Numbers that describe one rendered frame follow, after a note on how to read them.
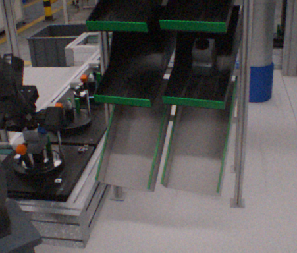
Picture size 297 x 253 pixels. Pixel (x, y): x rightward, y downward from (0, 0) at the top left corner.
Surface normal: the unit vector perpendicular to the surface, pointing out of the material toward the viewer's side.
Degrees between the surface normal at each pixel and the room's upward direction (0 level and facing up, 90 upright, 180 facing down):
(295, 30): 90
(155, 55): 25
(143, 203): 0
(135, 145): 45
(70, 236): 90
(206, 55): 115
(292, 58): 90
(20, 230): 0
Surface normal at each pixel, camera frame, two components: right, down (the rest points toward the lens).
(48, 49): -0.16, 0.44
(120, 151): -0.26, -0.33
